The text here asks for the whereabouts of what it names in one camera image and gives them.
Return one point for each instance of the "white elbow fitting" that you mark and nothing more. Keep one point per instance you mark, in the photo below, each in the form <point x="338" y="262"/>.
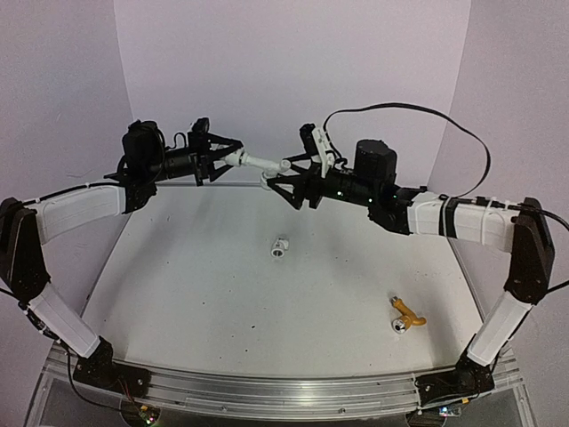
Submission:
<point x="234" y="159"/>
<point x="279" y="247"/>

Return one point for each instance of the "right small circuit board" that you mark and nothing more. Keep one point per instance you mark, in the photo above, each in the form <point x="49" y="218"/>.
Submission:
<point x="450" y="410"/>

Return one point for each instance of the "small circuit board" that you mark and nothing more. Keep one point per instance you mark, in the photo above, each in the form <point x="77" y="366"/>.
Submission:
<point x="149" y="415"/>
<point x="450" y="410"/>

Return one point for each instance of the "aluminium front rail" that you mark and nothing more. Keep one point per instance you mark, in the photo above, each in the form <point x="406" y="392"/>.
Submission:
<point x="284" y="399"/>

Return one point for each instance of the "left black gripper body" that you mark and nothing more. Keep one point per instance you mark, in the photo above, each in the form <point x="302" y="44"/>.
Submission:
<point x="196" y="156"/>

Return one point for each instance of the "gold brass faucet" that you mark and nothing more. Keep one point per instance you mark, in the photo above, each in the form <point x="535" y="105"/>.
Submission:
<point x="407" y="318"/>

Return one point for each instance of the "left small circuit board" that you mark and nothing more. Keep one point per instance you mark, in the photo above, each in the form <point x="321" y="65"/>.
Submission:
<point x="149" y="415"/>

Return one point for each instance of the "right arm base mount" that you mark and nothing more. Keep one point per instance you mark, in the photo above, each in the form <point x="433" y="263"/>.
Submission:
<point x="465" y="380"/>

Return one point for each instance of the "white plastic faucet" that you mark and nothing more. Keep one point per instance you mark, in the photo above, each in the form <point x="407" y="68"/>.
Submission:
<point x="269" y="169"/>

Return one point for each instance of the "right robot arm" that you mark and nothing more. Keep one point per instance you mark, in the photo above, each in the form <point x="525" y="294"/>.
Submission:
<point x="520" y="230"/>

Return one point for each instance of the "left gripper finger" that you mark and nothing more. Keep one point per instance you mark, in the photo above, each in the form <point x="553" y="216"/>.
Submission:
<point x="222" y="145"/>
<point x="215" y="172"/>

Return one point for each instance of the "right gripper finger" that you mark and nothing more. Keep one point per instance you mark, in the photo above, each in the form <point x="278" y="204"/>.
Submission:
<point x="296" y="159"/>
<point x="292" y="191"/>

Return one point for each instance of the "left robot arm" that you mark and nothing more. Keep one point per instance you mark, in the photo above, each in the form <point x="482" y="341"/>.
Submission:
<point x="26" y="226"/>

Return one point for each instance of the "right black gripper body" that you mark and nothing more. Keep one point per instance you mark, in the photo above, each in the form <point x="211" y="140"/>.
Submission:
<point x="313" y="194"/>

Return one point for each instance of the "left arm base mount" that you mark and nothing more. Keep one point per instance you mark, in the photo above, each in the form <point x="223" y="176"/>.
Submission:
<point x="99" y="370"/>

